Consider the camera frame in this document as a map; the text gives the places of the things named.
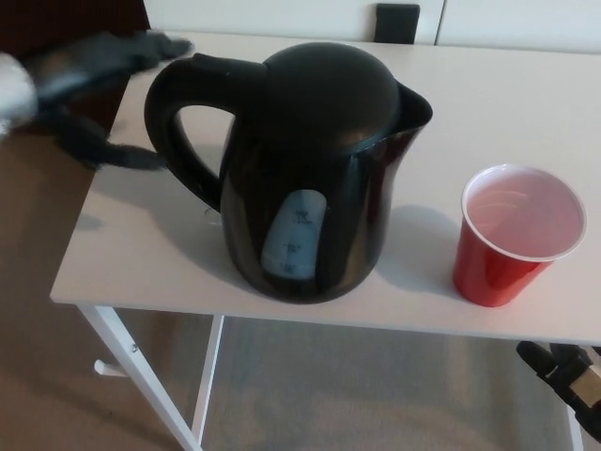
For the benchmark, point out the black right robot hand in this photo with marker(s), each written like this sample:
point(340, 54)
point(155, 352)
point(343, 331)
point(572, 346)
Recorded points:
point(582, 376)

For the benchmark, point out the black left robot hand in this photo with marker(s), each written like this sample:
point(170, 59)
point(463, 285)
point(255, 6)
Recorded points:
point(84, 66)

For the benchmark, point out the black electric kettle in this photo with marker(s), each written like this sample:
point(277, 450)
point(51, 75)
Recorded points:
point(319, 164)

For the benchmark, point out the red plastic cup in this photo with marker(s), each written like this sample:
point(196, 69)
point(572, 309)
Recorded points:
point(493, 277)

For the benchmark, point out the dark red cabinet panel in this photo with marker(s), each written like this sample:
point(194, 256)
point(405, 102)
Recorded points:
point(70, 19)

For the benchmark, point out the white cabinet fronts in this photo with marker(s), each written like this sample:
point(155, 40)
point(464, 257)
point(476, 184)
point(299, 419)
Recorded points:
point(516, 21)

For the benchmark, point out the black wall outlet plate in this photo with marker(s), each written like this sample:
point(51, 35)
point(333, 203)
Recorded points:
point(397, 23)

